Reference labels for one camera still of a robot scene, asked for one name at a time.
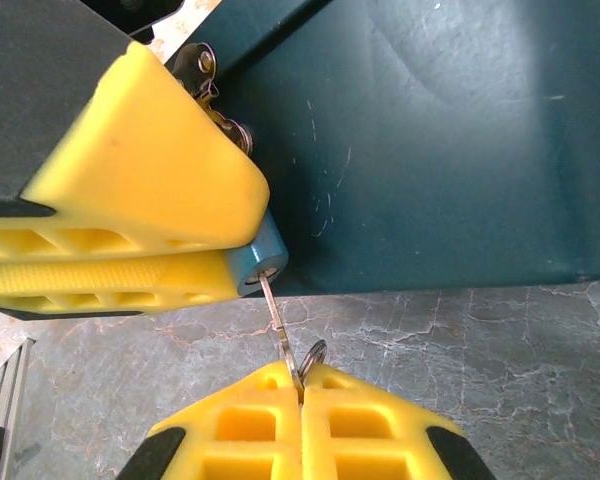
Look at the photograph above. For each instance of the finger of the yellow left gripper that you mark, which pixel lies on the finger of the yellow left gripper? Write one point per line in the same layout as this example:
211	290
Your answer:
105	285
140	160

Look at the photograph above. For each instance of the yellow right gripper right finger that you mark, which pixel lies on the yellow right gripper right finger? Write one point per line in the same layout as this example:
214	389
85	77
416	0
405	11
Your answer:
370	430

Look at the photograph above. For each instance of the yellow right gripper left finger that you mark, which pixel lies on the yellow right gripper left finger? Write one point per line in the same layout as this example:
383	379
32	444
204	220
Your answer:
240	430

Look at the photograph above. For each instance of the silver key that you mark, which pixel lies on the silver key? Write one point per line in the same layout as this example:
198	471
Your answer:
288	360

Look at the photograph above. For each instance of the blue padlock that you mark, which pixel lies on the blue padlock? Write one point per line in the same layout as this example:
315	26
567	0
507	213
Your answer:
260	255

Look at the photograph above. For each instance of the dark metal box latch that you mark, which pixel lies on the dark metal box latch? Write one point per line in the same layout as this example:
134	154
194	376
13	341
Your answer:
192	62

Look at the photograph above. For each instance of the teal painted storage box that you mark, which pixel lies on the teal painted storage box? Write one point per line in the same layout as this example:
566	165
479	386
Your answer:
430	150

